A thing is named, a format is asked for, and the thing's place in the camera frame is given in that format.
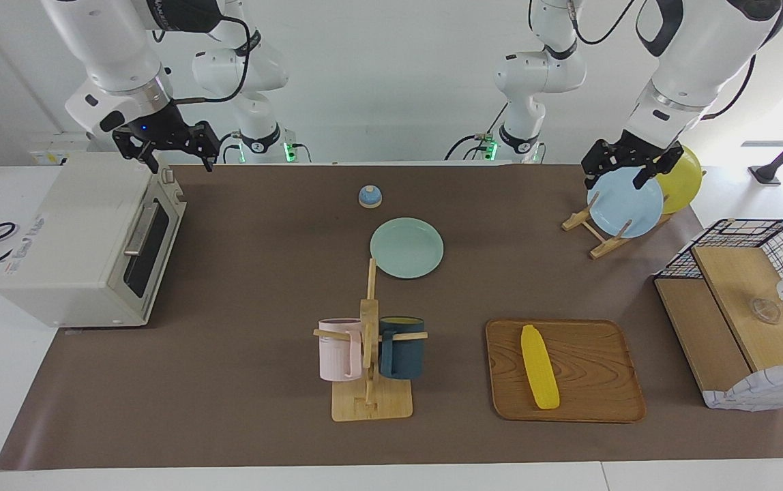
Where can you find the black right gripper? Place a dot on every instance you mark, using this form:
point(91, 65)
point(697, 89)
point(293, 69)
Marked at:
point(163, 133)

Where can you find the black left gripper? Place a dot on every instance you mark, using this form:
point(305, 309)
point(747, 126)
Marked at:
point(630, 153)

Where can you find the glass oven door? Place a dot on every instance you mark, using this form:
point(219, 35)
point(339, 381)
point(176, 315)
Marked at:
point(159, 245)

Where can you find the yellow corn cob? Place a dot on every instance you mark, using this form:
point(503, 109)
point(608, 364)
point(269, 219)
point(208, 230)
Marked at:
point(540, 368)

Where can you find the light green plate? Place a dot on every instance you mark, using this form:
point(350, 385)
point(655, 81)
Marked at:
point(406, 247)

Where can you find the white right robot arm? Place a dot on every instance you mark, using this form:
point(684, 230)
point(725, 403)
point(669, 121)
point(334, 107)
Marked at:
point(105, 41)

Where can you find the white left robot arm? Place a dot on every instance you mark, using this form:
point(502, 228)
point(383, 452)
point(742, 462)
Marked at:
point(698, 48)

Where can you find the white toaster oven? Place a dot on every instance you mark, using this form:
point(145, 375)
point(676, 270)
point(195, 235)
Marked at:
point(71, 232)

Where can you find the light blue plate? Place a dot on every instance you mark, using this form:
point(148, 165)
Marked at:
point(620, 211)

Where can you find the wooden plate rack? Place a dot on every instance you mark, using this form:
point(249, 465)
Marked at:
point(603, 245)

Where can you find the yellow plate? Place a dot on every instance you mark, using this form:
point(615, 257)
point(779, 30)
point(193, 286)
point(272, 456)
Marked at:
point(685, 181)

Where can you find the white socket box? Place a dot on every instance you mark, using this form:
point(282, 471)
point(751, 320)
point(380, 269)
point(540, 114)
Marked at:
point(50, 155)

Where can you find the wooden step shelf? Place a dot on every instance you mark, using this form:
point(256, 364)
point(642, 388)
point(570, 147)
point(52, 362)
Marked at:
point(739, 279)

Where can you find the blue call bell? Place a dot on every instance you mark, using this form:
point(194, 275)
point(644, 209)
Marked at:
point(370, 198)

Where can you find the small clear glass bowl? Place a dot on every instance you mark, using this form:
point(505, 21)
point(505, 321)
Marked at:
point(766, 311)

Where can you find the brown wooden tray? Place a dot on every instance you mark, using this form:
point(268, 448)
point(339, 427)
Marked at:
point(603, 382)

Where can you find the brown table mat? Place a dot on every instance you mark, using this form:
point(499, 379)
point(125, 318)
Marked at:
point(262, 382)

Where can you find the pink mug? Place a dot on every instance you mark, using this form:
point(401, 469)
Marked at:
point(335, 351)

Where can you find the white checkered cloth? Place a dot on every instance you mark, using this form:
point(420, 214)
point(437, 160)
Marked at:
point(773, 389)

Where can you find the dark blue mug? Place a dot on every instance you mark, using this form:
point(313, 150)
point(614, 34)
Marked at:
point(405, 354)

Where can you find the wooden mug rack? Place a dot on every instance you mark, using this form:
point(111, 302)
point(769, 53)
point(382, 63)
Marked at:
point(370, 402)

